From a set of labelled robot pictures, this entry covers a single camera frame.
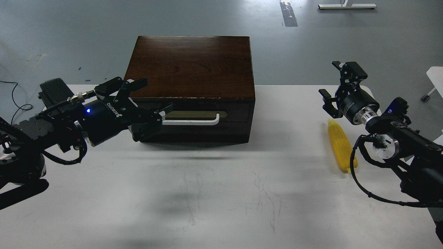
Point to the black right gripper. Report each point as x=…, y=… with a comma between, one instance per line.
x=351, y=99

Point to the wooden drawer with white handle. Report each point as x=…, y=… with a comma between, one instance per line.
x=228, y=111

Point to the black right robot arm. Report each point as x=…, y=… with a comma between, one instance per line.
x=390, y=143

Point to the dark wooden drawer cabinet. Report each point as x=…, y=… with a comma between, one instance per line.
x=195, y=68

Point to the yellow corn cob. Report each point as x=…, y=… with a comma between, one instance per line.
x=340, y=145

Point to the white metal stand base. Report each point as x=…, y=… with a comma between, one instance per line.
x=347, y=4

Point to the black tape strip on floor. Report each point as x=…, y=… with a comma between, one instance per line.
x=289, y=18

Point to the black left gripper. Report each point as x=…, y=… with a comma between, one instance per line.
x=104, y=118

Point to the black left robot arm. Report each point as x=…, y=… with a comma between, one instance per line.
x=64, y=130

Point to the white table edge at right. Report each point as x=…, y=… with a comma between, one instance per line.
x=435, y=74

